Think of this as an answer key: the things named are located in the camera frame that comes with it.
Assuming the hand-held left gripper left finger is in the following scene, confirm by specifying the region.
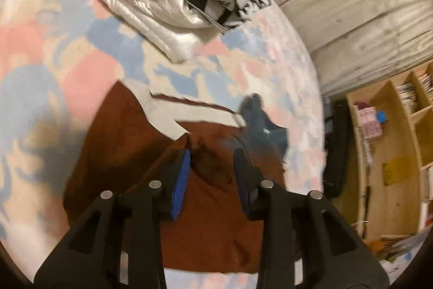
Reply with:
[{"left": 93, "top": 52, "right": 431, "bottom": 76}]
[{"left": 34, "top": 150, "right": 192, "bottom": 289}]

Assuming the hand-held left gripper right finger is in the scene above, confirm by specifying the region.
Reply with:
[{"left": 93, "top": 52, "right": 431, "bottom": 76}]
[{"left": 233, "top": 148, "right": 389, "bottom": 289}]

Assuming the brown garment with white stripe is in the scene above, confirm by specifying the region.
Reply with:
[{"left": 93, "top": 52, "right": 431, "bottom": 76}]
[{"left": 63, "top": 81, "right": 295, "bottom": 276}]

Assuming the black case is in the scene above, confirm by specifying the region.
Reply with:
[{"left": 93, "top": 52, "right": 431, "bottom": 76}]
[{"left": 323, "top": 98, "right": 350, "bottom": 198}]

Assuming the stack of pink drawer boxes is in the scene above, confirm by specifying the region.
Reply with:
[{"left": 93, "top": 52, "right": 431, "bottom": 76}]
[{"left": 359, "top": 106, "right": 383, "bottom": 141}]

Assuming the yellow paper sheet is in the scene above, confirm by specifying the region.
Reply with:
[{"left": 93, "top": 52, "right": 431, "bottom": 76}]
[{"left": 384, "top": 158, "right": 403, "bottom": 186}]

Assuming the wooden desk shelf unit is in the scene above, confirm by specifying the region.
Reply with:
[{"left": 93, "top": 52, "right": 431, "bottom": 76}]
[{"left": 345, "top": 60, "right": 433, "bottom": 242}]

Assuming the pile of papers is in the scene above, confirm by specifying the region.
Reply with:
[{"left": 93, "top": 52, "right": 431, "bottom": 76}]
[{"left": 369, "top": 231, "right": 427, "bottom": 272}]

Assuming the row of books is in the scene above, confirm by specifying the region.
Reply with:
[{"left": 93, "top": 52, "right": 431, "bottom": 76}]
[{"left": 396, "top": 70, "right": 433, "bottom": 105}]

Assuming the floral pastel bed sheet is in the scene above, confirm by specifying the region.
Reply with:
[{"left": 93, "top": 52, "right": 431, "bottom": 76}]
[{"left": 0, "top": 0, "right": 327, "bottom": 289}]

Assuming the beige patterned curtain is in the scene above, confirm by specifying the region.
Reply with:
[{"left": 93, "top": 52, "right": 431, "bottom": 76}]
[{"left": 254, "top": 0, "right": 433, "bottom": 96}]

